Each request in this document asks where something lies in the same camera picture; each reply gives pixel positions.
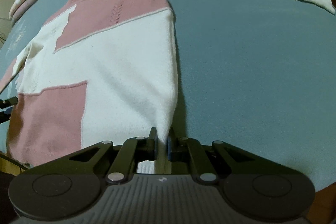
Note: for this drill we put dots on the pink and white sweater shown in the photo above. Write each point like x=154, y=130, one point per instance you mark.
x=118, y=69

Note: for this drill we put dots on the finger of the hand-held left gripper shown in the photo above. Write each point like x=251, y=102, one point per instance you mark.
x=5, y=116
x=9, y=102

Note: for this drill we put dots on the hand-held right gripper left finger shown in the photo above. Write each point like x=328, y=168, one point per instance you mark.
x=152, y=142

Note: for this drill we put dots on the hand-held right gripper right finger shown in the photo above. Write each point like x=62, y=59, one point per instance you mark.
x=170, y=146

